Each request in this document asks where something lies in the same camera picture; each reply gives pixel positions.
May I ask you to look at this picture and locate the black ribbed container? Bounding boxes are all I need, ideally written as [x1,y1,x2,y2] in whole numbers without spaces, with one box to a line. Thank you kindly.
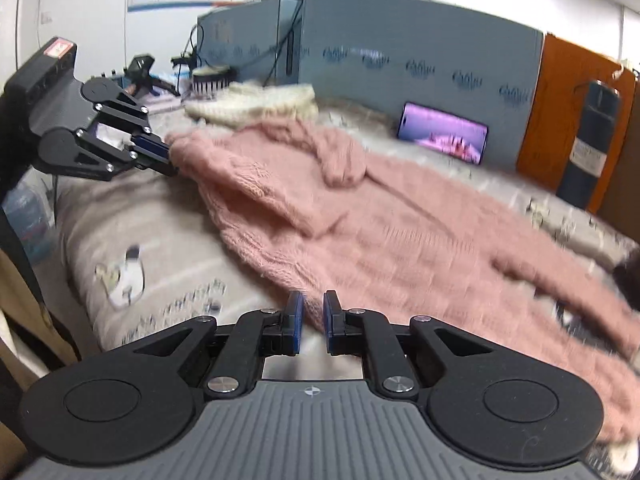
[191,64,233,100]

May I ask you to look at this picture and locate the dark blue cylindrical bottle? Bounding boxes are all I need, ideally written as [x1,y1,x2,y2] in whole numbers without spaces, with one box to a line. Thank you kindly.
[555,78,624,209]

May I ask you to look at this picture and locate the black cable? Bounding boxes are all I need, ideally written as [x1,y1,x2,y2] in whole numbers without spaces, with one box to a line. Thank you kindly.
[260,0,307,87]

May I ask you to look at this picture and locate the cream knitted sweater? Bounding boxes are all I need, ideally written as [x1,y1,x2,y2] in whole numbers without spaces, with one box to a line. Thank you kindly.
[184,81,321,129]

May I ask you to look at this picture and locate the pink knitted sweater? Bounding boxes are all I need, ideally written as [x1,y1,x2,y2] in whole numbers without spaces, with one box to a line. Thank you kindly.
[164,119,640,447]

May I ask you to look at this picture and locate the black desk gadget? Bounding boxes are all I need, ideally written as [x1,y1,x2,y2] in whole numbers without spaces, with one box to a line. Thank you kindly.
[121,53,182,99]

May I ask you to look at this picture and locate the smartphone with lit screen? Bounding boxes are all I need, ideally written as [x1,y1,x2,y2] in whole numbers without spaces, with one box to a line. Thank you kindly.
[396,102,490,166]

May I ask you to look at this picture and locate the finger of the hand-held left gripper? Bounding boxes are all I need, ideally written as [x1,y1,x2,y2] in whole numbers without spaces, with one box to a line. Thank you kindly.
[74,129,179,182]
[94,90,173,158]

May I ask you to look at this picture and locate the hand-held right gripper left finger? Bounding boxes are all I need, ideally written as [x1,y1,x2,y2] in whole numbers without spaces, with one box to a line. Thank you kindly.
[131,290,306,396]

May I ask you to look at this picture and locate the blue office partition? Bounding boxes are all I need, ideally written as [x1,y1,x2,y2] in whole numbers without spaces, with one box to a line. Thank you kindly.
[299,0,546,162]
[196,0,302,87]

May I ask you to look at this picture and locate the clear plastic storage box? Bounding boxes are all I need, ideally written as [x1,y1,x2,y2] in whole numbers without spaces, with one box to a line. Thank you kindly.
[2,179,57,263]

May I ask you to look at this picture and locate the dark cloth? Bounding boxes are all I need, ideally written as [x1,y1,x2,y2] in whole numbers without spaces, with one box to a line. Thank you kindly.
[611,249,640,312]

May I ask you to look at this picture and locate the brown wooden board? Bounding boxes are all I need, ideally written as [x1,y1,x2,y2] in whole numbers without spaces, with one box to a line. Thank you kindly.
[599,147,640,242]

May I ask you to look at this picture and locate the orange panel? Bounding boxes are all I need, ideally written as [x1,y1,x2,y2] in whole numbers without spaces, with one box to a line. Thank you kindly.
[516,33,640,212]

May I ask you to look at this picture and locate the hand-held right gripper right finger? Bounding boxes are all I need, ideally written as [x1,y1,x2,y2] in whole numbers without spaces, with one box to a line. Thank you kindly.
[322,289,496,397]

